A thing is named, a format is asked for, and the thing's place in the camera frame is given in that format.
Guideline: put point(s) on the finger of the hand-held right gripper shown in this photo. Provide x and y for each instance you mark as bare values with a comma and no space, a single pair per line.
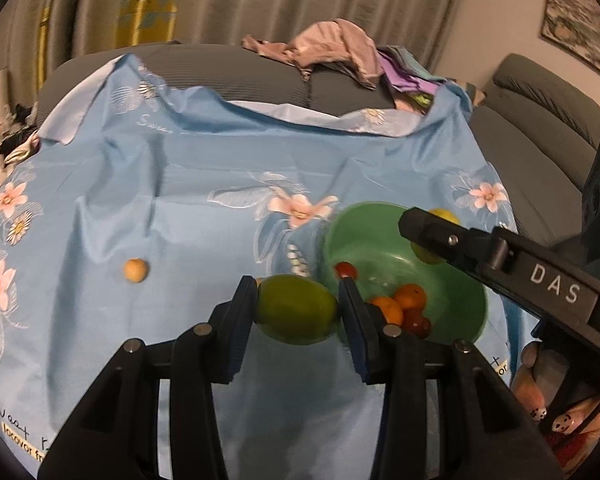
450,242

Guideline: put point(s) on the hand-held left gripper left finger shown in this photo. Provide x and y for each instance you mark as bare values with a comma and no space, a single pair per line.
240,330

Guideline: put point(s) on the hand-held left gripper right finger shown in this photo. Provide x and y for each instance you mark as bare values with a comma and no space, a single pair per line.
357,330

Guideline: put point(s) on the yellow-green plum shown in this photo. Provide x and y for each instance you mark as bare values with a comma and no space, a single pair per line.
427,254

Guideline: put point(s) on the dark orange tangerine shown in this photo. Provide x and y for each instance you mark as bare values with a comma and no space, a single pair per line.
385,311

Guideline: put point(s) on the red cherry tomato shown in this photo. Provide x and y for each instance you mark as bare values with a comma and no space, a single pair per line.
424,329
346,270
410,317

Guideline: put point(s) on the green mango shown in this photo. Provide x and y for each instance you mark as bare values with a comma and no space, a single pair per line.
295,310

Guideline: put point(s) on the orange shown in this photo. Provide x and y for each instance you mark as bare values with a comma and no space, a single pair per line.
411,296

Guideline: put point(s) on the green plastic bowl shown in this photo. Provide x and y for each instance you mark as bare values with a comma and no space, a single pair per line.
375,240

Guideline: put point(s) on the small yellow loquat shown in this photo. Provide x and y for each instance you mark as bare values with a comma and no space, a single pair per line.
136,270

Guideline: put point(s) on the person's right hand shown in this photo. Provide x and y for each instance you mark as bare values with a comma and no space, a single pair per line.
530,390

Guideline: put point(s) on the grey sofa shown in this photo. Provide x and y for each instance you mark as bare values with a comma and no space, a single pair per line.
530,160

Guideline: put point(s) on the purple cloth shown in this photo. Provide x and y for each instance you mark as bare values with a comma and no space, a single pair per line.
405,67

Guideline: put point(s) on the blue floral cloth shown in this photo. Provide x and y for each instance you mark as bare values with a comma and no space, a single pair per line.
130,185

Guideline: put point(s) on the pink garment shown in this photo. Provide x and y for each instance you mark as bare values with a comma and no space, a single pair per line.
330,47

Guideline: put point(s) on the pile of black-white clothing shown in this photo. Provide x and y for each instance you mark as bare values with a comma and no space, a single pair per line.
5,145

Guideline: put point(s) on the framed wall picture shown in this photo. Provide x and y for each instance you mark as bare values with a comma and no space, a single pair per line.
580,15

